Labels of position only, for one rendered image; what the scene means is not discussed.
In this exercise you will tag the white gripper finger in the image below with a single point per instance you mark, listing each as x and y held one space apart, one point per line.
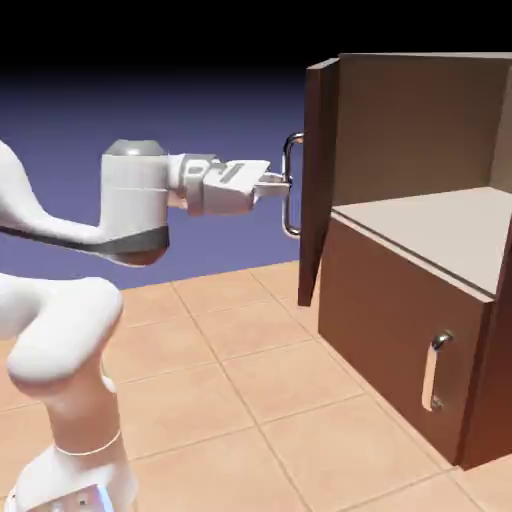
272 191
268 177

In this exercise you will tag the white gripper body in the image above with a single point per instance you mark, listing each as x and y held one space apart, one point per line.
232 186

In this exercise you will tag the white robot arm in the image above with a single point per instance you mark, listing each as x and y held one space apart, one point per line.
132 192

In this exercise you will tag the brown wooden cabinet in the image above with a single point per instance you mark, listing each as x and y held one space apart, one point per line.
424 240

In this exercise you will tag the brown wooden cabinet door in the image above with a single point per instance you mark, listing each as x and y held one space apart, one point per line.
396 320

